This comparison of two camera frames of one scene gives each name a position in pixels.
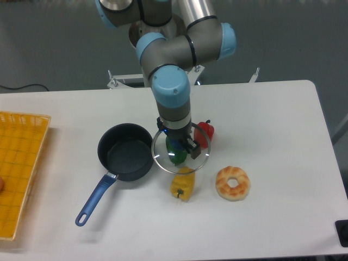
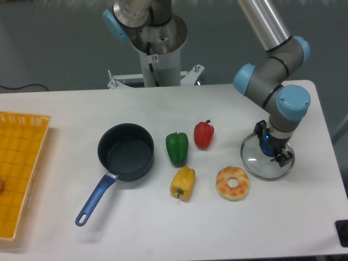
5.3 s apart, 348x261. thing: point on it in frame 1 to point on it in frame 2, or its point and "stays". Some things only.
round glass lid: x=160 y=155 to x=255 y=158
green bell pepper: x=176 y=150 stays
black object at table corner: x=342 y=227 stays
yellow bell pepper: x=182 y=185 stays
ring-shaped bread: x=228 y=192 stays
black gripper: x=193 y=147 to x=272 y=146
